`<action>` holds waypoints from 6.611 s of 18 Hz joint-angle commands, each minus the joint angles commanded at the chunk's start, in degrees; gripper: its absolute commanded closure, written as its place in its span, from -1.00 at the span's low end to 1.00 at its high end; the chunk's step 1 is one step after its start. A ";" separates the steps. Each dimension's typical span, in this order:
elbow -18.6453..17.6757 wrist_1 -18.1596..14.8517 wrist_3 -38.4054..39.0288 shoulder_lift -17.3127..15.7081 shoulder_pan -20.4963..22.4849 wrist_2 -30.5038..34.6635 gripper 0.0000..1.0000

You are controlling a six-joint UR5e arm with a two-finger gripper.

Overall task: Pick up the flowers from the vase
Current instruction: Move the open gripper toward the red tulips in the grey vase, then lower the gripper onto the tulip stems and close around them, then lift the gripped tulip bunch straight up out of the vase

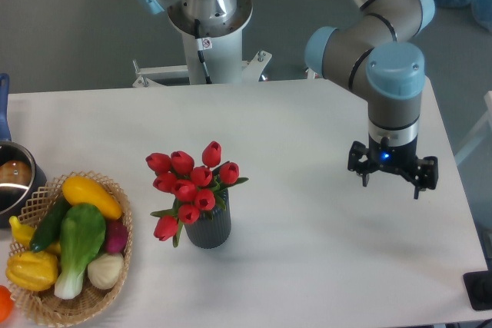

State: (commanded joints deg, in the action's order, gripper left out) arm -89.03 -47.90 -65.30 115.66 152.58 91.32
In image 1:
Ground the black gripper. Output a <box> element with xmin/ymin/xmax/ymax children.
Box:
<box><xmin>347</xmin><ymin>135</ymin><xmax>438</xmax><ymax>200</ymax></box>

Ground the dark grey ribbed vase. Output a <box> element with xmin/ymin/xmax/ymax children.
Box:
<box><xmin>184</xmin><ymin>190</ymin><xmax>231</xmax><ymax>249</ymax></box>

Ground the red tulip bouquet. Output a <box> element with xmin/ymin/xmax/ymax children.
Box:
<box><xmin>146</xmin><ymin>141</ymin><xmax>248</xmax><ymax>247</ymax></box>

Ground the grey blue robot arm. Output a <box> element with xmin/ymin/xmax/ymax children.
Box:
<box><xmin>137</xmin><ymin>0</ymin><xmax>438</xmax><ymax>192</ymax></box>

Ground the black device at table edge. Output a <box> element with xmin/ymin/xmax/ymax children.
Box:
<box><xmin>463</xmin><ymin>270</ymin><xmax>491</xmax><ymax>311</ymax></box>

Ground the purple radish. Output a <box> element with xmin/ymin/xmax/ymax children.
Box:
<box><xmin>104</xmin><ymin>220</ymin><xmax>128</xmax><ymax>253</ymax></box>

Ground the green bok choy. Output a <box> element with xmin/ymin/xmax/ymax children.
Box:
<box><xmin>54</xmin><ymin>204</ymin><xmax>106</xmax><ymax>300</ymax></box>

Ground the yellow squash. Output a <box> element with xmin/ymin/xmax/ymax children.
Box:
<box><xmin>61</xmin><ymin>176</ymin><xmax>123</xmax><ymax>220</ymax></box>

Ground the green cucumber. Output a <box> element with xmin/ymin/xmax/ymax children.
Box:
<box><xmin>29</xmin><ymin>196</ymin><xmax>71</xmax><ymax>253</ymax></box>

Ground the small yellow gourd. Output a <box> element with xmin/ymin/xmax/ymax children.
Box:
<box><xmin>8</xmin><ymin>216</ymin><xmax>61</xmax><ymax>256</ymax></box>

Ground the woven wicker basket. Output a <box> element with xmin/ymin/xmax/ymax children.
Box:
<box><xmin>8</xmin><ymin>171</ymin><xmax>133</xmax><ymax>327</ymax></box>

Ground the yellow bell pepper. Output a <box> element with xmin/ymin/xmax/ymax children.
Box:
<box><xmin>5</xmin><ymin>251</ymin><xmax>58</xmax><ymax>292</ymax></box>

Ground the orange fruit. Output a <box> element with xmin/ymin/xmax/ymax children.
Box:
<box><xmin>0</xmin><ymin>285</ymin><xmax>14</xmax><ymax>323</ymax></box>

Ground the white frame at right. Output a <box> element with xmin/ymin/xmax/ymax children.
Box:
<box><xmin>454</xmin><ymin>91</ymin><xmax>491</xmax><ymax>166</ymax></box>

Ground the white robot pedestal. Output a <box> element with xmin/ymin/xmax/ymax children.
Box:
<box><xmin>133</xmin><ymin>0</ymin><xmax>272</xmax><ymax>87</ymax></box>

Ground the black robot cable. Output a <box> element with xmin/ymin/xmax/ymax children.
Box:
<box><xmin>193</xmin><ymin>18</ymin><xmax>213</xmax><ymax>84</ymax></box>

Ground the blue handled steel pot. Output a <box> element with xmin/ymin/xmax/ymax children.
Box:
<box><xmin>1</xmin><ymin>73</ymin><xmax>46</xmax><ymax>229</ymax></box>

